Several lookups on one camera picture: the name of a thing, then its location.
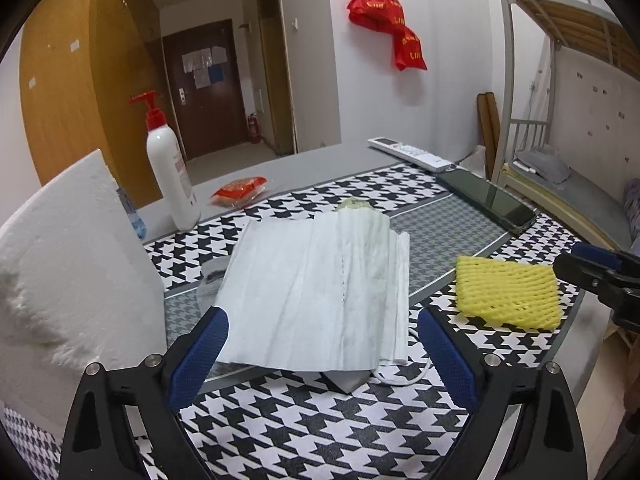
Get white face mask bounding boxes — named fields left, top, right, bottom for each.
left=314, top=304, right=432, bottom=396

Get red snack packet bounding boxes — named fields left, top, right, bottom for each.
left=210, top=177, right=268, bottom=208

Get grey sock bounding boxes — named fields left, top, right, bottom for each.
left=196, top=256, right=231, bottom=314

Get yellow foam fruit net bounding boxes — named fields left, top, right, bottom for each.
left=456, top=256, right=562, bottom=330

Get red fire extinguisher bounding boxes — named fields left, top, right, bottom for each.
left=247, top=113, right=262, bottom=144

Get white tissue paper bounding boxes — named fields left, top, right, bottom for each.
left=216, top=208, right=410, bottom=372

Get dark brown entry door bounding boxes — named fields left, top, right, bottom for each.
left=163, top=20, right=248, bottom=159

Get grey folded cloth on bed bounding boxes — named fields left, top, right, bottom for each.
left=515, top=144, right=570, bottom=185

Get black smartphone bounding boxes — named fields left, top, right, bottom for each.
left=436, top=168, right=537, bottom=234

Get red hanging bags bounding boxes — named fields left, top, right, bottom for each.
left=346, top=0, right=427, bottom=72

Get metal bunk bed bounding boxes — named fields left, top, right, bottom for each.
left=492, top=0, right=639, bottom=250

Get wooden wardrobe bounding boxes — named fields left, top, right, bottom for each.
left=20, top=0, right=170, bottom=207

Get white pump lotion bottle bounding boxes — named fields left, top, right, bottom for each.
left=130, top=90, right=201, bottom=232

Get white remote control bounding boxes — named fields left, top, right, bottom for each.
left=368, top=136, right=454, bottom=174

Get wooden boards against wall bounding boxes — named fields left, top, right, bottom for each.
left=476, top=92, right=500, bottom=180

